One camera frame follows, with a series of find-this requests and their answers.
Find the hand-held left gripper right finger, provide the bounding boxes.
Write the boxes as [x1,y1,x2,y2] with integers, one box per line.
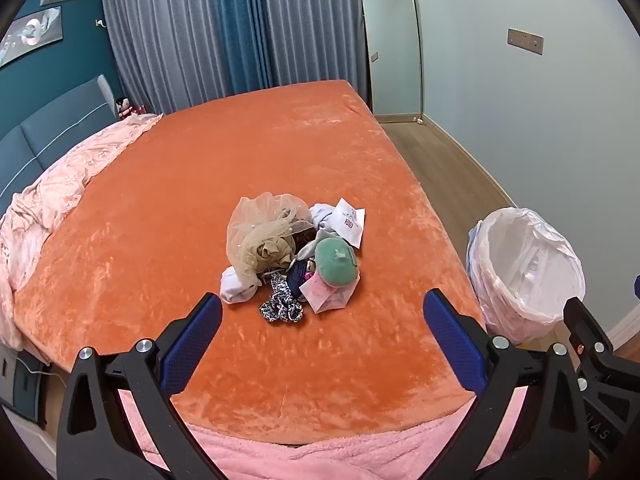
[422,288,596,480]

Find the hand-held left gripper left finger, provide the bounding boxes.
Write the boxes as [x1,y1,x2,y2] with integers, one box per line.
[56,292,236,480]

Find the bin with white bag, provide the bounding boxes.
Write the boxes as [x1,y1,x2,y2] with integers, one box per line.
[466,206,587,345]

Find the white paper packet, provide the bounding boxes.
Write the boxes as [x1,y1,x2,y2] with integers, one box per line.
[330,198,367,250]

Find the white sock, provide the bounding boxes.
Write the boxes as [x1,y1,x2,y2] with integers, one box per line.
[219,265,261,305]

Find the leopard print scrunchie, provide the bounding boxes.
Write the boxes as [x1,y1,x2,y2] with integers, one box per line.
[258,276,306,324]

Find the blue plastic bag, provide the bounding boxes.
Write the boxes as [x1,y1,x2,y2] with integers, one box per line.
[467,222,484,262]

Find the dark blue cloth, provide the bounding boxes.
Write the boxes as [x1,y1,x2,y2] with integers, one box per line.
[286,259,317,301]

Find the beige tulle cloth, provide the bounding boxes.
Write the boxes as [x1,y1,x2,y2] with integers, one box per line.
[226,191,313,288]

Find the pink plastic pouch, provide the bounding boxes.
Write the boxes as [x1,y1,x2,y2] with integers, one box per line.
[299,276,351,315]

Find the green beret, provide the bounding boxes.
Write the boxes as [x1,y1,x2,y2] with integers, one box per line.
[314,237,361,287]

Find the dark nightstand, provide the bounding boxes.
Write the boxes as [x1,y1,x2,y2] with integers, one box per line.
[0,345,66,426]

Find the pink fleece blanket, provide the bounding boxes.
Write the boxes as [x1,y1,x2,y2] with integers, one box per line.
[117,387,531,480]

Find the grey sock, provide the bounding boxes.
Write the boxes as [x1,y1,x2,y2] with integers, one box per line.
[309,203,346,236]

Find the pink floral quilt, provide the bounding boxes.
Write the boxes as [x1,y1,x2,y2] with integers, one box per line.
[0,112,165,351]

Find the orange fleece bed blanket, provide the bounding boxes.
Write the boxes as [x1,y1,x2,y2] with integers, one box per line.
[12,79,488,446]

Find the small doll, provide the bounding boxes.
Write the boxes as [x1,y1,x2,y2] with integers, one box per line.
[115,96,146,120]

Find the teal padded headboard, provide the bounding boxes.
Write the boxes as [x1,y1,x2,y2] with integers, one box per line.
[0,74,117,216]

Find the standing floor mirror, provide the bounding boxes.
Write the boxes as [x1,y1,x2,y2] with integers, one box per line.
[360,0,425,123]

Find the grey curtain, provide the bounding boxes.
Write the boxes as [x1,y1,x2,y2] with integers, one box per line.
[102,0,373,116]

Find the blue curtain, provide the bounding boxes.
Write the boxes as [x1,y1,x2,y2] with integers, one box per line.
[212,0,281,96]

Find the white cable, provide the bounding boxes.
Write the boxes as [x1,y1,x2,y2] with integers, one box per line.
[17,352,53,377]

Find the brown wall switch panel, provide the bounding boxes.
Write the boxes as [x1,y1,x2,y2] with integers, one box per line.
[507,27,544,56]

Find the framed wall picture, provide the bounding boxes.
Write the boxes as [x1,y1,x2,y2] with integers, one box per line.
[0,6,63,68]

